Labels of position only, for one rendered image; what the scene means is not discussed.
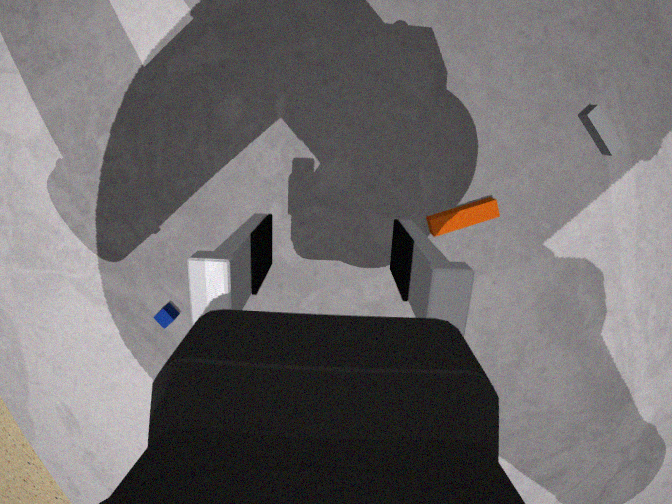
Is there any small blue block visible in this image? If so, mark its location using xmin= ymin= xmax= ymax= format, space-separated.
xmin=153 ymin=303 xmax=180 ymax=329

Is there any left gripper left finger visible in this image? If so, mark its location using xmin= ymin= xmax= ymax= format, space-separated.
xmin=187 ymin=213 xmax=272 ymax=326

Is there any orange rod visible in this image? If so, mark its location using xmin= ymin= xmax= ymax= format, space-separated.
xmin=426 ymin=197 xmax=500 ymax=237

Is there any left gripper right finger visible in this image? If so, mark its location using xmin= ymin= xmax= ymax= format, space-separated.
xmin=390 ymin=219 xmax=475 ymax=337

